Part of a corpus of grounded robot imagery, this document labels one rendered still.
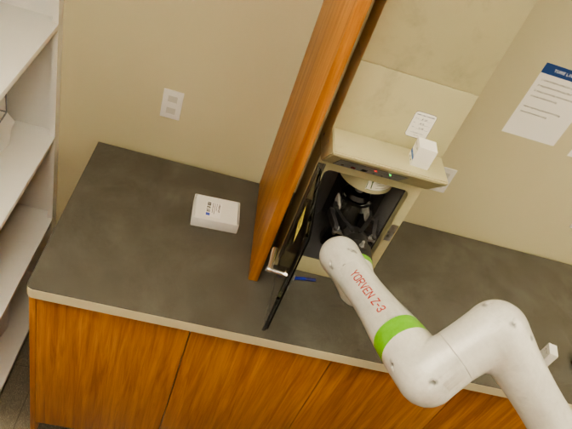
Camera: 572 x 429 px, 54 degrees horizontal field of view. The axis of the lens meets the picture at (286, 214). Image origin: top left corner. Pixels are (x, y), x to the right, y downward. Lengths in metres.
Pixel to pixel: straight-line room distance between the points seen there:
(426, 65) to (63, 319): 1.25
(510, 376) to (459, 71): 0.73
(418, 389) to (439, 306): 0.93
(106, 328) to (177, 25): 0.97
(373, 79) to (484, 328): 0.67
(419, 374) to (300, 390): 0.88
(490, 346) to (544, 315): 1.18
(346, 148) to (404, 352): 0.56
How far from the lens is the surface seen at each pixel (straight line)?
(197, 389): 2.01
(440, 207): 2.32
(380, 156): 1.49
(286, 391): 1.98
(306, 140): 1.44
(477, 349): 1.15
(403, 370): 1.15
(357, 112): 1.50
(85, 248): 1.79
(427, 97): 1.50
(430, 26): 1.42
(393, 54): 1.43
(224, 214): 1.92
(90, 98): 2.12
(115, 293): 1.69
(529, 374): 1.22
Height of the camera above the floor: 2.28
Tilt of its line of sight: 40 degrees down
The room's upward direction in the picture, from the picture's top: 22 degrees clockwise
